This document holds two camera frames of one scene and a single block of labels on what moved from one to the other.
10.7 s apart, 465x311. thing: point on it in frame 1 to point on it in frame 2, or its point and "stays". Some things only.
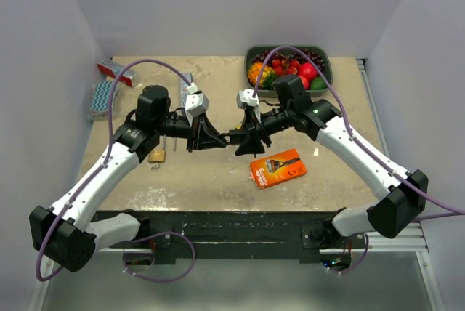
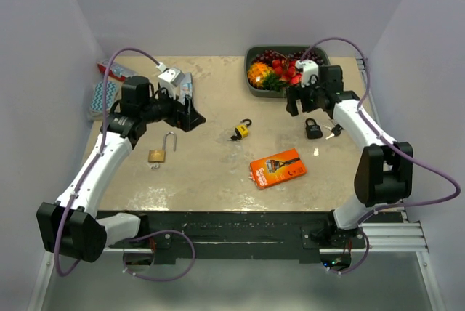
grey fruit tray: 324,51 stays
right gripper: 252,144 to 296,93
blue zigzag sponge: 100,101 stays
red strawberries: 286,67 stays
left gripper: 206,140 to 185,117
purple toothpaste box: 184,83 stays
